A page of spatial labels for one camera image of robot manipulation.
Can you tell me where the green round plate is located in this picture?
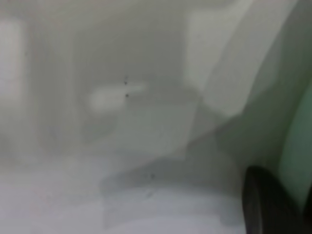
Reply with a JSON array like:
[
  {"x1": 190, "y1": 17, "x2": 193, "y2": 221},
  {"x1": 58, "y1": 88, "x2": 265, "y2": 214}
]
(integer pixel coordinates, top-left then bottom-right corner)
[{"x1": 280, "y1": 80, "x2": 312, "y2": 220}]

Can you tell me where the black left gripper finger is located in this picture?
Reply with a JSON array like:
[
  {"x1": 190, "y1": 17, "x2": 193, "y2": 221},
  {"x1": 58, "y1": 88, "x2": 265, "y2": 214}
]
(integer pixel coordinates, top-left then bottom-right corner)
[{"x1": 243, "y1": 165, "x2": 312, "y2": 234}]

